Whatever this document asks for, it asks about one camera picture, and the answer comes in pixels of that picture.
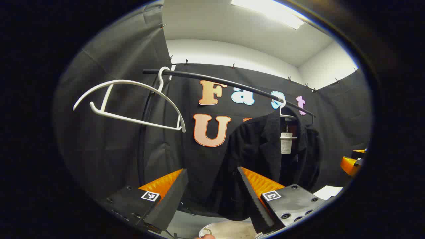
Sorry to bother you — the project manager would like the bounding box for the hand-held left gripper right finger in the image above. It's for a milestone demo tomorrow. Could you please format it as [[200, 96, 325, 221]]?
[[237, 167, 327, 234]]

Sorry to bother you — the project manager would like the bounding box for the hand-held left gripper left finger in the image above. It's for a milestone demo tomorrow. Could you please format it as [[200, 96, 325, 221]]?
[[96, 168, 189, 234]]

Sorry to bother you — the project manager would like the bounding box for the black knit cardigan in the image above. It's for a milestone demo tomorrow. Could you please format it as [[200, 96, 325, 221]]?
[[212, 108, 325, 221]]

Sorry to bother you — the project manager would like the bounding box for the white hanger with tag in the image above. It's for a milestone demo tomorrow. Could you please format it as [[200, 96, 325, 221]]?
[[276, 94, 298, 140]]

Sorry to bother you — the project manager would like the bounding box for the empty white plastic hanger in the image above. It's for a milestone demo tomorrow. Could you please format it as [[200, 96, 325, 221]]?
[[73, 67, 186, 133]]

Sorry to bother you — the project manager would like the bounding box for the black clothes rack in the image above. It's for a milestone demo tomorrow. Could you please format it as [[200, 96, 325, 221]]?
[[138, 69, 316, 186]]

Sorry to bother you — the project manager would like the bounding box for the white floor panel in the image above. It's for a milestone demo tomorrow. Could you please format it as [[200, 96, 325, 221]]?
[[313, 185, 343, 200]]

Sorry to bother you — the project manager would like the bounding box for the white paper garment tag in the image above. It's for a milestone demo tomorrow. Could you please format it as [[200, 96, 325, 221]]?
[[281, 133, 293, 154]]

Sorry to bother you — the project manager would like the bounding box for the black backdrop cloth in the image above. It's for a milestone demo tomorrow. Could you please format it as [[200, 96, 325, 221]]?
[[53, 2, 372, 216]]

